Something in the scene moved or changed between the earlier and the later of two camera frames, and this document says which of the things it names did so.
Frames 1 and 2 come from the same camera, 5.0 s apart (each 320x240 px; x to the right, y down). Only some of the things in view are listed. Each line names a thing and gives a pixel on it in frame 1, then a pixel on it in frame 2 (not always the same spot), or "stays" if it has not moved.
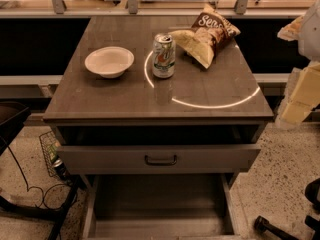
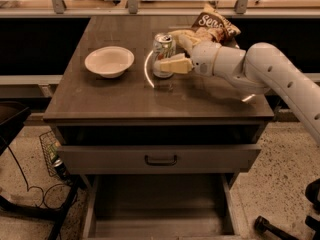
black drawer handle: x=153 y=163 stays
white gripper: x=310 y=34 to x=204 y=58
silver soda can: x=163 y=56 stays
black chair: x=12 y=117 stays
